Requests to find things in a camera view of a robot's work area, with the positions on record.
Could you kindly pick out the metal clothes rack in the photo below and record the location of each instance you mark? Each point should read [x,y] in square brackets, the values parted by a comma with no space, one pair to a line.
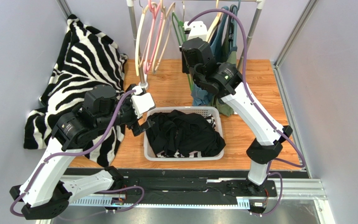
[134,25]

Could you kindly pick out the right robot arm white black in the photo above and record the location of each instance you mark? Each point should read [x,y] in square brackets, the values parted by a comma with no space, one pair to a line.
[224,81]

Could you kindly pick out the teal plastic hanger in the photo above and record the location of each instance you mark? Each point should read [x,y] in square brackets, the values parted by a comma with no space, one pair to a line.
[232,28]

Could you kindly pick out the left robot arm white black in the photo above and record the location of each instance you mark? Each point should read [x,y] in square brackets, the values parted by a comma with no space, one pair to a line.
[79,132]

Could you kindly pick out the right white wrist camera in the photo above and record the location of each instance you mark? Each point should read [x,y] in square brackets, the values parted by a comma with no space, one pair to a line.
[196,29]

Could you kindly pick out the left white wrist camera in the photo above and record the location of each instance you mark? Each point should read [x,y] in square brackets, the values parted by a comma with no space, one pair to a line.
[142,101]

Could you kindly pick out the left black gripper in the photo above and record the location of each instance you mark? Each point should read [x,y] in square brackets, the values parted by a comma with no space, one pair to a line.
[137,129]

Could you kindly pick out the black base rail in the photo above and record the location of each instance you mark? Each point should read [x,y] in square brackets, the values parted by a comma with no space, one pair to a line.
[198,189]

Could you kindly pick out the wooden hanger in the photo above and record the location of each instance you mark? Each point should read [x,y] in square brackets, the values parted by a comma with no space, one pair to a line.
[163,34]
[213,26]

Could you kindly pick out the pink plastic hanger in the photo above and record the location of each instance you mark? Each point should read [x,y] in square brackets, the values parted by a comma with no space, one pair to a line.
[150,49]

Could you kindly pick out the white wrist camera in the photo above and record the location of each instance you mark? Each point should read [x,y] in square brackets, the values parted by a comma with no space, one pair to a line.
[196,29]
[142,101]

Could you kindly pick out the zebra striped blanket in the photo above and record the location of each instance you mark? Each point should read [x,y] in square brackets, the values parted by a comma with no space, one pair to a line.
[87,58]

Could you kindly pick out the blue tank top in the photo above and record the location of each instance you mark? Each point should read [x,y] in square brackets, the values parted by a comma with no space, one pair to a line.
[202,97]

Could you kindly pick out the white plastic laundry basket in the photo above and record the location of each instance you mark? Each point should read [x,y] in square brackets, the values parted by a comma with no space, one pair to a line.
[205,111]

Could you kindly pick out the green plastic hanger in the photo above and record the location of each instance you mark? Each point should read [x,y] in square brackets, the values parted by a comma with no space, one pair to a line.
[178,26]

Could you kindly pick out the cream plastic hanger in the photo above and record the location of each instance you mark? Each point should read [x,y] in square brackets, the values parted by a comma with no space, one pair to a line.
[141,38]

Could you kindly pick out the olive green tank top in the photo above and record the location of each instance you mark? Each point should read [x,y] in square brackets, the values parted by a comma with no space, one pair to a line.
[224,47]

